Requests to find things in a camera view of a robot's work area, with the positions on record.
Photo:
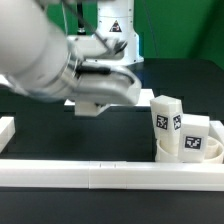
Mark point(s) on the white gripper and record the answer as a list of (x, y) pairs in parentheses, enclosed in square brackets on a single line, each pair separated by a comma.
[(87, 80)]

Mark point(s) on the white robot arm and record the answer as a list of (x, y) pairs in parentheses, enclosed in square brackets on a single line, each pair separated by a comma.
[(40, 61)]

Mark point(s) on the white paper marker sheet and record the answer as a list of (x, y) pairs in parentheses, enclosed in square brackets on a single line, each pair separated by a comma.
[(144, 99)]

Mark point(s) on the black cable upright connector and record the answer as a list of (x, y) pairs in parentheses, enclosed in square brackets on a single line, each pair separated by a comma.
[(81, 29)]

